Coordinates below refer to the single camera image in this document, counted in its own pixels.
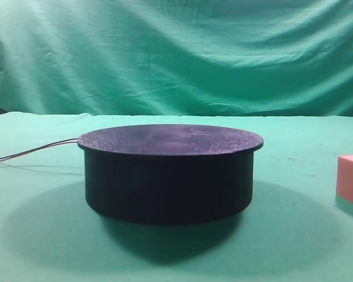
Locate black wire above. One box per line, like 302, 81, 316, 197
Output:
0, 140, 79, 166

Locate green backdrop cloth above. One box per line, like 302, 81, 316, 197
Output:
0, 1, 353, 116

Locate green table cloth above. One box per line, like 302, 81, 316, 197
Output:
0, 112, 353, 281

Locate pink cube-shaped block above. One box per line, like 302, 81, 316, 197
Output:
336, 155, 353, 204

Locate black round turntable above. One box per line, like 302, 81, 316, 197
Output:
77, 124, 264, 226

